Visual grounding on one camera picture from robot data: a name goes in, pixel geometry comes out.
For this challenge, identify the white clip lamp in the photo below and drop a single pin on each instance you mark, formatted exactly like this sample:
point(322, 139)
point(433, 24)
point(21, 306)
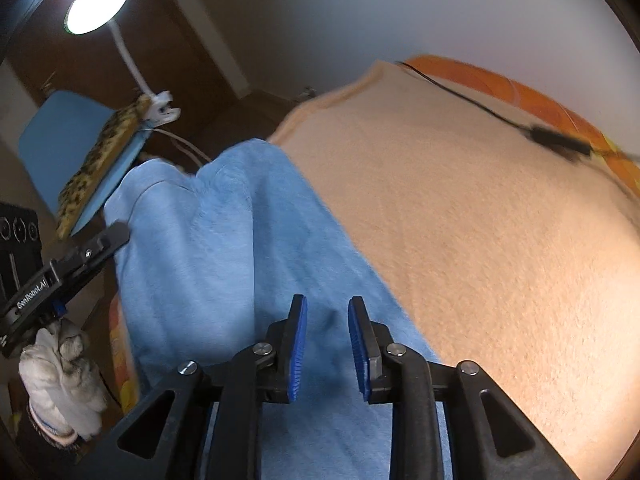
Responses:
point(97, 2)

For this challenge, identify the light blue pants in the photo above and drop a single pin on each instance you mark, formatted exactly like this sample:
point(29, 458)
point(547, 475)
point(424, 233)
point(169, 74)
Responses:
point(225, 260)

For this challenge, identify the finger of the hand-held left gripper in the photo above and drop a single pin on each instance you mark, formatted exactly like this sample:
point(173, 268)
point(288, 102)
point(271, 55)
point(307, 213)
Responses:
point(95, 250)

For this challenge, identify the dark wooden door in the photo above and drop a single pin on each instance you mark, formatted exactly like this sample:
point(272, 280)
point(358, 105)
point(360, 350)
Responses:
point(175, 55)

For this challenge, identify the person's left hand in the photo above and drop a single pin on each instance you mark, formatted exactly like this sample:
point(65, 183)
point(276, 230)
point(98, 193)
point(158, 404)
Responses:
point(60, 375)

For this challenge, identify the leopard print cloth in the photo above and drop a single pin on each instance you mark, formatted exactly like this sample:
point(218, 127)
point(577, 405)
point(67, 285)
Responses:
point(95, 165)

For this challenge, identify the beige blanket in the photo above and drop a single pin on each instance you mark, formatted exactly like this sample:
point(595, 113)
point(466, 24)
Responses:
point(475, 235)

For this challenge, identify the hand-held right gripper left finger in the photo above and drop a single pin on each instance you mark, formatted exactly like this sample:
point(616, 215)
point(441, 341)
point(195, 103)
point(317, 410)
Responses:
point(298, 345)

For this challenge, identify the orange bedsheet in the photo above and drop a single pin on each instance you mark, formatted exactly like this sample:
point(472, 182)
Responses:
point(540, 100)

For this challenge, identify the dark wooden cabinet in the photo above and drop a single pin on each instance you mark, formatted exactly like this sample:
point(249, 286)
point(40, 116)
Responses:
point(250, 115)

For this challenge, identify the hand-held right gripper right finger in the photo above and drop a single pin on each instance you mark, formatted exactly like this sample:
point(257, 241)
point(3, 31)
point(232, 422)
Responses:
point(357, 345)

